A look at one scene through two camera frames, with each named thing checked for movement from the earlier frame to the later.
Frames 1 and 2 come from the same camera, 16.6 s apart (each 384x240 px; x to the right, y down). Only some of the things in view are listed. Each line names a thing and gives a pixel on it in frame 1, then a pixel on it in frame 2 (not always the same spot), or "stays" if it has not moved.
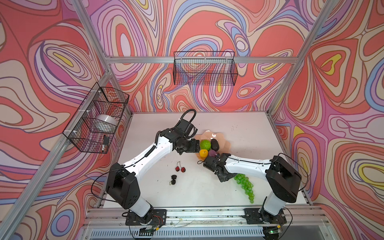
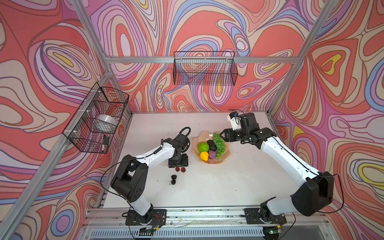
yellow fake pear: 203,153 stays
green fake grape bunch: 244,181 -> 219,144
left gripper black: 194,147 -> 184,163
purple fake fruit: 212,153 stays
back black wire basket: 205,68 stays
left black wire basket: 92,128 stays
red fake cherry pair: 177,169 stays
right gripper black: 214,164 -> 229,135
